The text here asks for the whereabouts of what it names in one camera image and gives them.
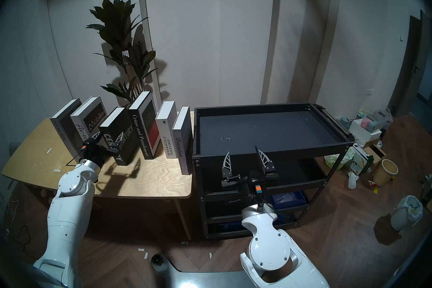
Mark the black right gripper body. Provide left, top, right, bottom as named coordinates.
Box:
left=221, top=171, right=279, bottom=206

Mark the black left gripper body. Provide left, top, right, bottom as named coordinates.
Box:
left=81, top=142, right=115, bottom=167

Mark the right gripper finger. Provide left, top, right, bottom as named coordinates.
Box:
left=255, top=146, right=279, bottom=177
left=221, top=151, right=233, bottom=181

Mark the black Century book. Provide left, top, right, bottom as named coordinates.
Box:
left=99, top=107, right=139, bottom=166

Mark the black metal shelf cart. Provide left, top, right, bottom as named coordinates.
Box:
left=192, top=103, right=355, bottom=240

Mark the light wooden display table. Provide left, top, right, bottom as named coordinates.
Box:
left=2, top=112, right=194, bottom=240

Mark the Arietta Mobilier book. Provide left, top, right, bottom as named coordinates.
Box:
left=70, top=96, right=108, bottom=147

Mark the Crime and Punishment book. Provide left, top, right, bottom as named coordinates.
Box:
left=128, top=91, right=161, bottom=160

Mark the blue bin with clear bag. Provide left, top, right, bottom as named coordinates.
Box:
left=270, top=191, right=306, bottom=209

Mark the grey Special Issue book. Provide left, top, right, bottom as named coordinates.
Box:
left=50, top=98, right=82, bottom=160

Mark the white Design Hotels yearbook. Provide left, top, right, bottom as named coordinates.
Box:
left=155, top=100, right=178, bottom=159

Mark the grey Discontent book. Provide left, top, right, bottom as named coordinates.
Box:
left=172, top=106, right=193, bottom=175

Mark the flat blue plastic crate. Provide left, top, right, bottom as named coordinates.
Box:
left=214, top=222, right=245, bottom=233

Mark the pale green plastic bag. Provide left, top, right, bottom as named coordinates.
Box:
left=324, top=151, right=355, bottom=170

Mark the green and white carton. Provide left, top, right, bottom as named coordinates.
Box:
left=349, top=144, right=374, bottom=175

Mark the white square box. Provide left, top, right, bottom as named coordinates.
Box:
left=348, top=119, right=382, bottom=147

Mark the brown cardboard box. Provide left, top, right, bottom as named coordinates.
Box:
left=363, top=142, right=388, bottom=163

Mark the beige round bucket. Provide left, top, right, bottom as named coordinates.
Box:
left=372, top=159, right=399, bottom=187

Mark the clear plastic storage box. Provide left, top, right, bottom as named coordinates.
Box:
left=360, top=108, right=394, bottom=133

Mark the tall green leafy plant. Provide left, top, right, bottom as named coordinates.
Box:
left=85, top=0, right=159, bottom=112

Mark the white bin with plastic bag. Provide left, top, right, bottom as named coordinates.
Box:
left=390, top=195, right=424, bottom=231

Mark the dark brown door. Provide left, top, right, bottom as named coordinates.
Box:
left=388, top=9, right=432, bottom=117

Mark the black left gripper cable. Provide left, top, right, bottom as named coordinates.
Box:
left=67, top=152, right=85, bottom=167

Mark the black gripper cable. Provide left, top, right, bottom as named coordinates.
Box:
left=67, top=152, right=85, bottom=167
left=256, top=201, right=280, bottom=215

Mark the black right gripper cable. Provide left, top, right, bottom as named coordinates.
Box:
left=256, top=201, right=280, bottom=215

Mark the grey metal robot base plate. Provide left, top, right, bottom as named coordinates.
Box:
left=151, top=254, right=264, bottom=288

